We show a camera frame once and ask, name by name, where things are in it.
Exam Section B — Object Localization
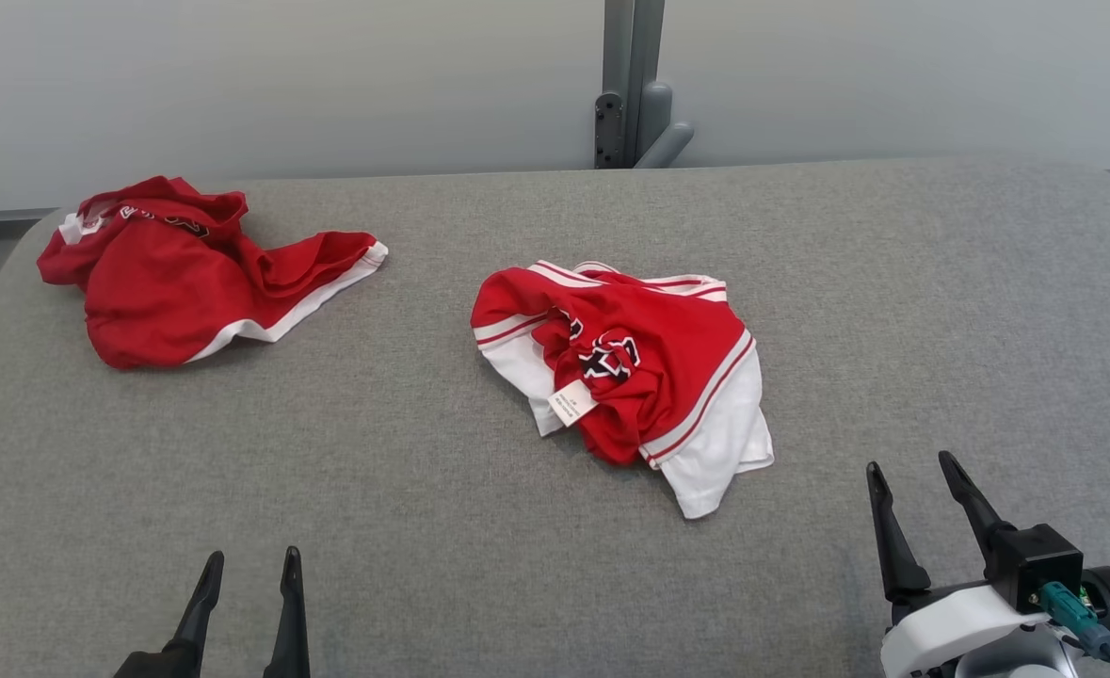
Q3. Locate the red jersey with lettering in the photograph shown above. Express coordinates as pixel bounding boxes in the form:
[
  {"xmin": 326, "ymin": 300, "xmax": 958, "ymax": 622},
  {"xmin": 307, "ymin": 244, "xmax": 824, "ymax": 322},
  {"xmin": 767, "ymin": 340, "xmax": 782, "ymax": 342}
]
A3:
[{"xmin": 36, "ymin": 175, "xmax": 390, "ymax": 371}]

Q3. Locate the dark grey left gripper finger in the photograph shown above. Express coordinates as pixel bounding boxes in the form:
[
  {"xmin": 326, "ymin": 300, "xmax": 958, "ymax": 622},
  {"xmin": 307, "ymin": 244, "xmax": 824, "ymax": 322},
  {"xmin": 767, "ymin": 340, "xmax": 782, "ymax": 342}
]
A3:
[
  {"xmin": 265, "ymin": 546, "xmax": 311, "ymax": 678},
  {"xmin": 114, "ymin": 551, "xmax": 225, "ymax": 678}
]

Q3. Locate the red jersey with white stripes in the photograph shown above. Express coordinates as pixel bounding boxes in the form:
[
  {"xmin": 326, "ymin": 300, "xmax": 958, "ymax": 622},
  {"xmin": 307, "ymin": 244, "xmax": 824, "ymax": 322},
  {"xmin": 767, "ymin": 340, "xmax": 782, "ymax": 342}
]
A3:
[{"xmin": 470, "ymin": 260, "xmax": 775, "ymax": 521}]

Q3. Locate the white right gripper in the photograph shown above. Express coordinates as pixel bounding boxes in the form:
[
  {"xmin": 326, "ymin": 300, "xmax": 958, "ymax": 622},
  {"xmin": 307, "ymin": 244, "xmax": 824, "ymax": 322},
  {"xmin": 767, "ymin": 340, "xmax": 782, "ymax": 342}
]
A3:
[{"xmin": 866, "ymin": 451, "xmax": 1050, "ymax": 678}]

